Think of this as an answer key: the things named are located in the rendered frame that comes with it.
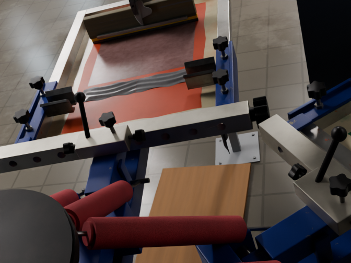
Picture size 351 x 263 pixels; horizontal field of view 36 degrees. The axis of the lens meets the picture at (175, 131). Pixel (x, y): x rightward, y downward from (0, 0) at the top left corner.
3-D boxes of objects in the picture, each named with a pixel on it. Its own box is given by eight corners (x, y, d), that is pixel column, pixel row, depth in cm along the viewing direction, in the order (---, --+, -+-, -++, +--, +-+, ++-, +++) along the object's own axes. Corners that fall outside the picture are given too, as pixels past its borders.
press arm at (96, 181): (104, 155, 134) (97, 141, 131) (127, 152, 133) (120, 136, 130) (92, 208, 121) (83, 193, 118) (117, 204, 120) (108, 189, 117)
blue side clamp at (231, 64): (220, 63, 160) (214, 44, 156) (237, 60, 159) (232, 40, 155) (220, 129, 137) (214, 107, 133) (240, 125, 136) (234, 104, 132)
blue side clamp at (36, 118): (50, 98, 173) (41, 81, 168) (65, 95, 172) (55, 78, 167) (24, 163, 150) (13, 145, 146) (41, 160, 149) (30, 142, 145)
